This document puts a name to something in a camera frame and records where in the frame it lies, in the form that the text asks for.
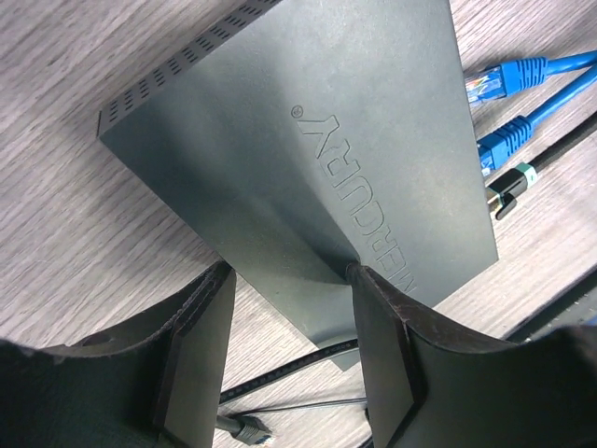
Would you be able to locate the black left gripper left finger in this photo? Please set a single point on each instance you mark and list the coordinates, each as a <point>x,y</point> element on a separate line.
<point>153,380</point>

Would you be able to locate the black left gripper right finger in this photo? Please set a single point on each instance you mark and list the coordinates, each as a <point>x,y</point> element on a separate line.
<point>432,382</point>

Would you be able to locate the black network switch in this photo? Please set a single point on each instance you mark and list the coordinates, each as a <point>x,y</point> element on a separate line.
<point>296,137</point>

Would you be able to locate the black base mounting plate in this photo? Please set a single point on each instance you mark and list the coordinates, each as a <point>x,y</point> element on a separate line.
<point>575,305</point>

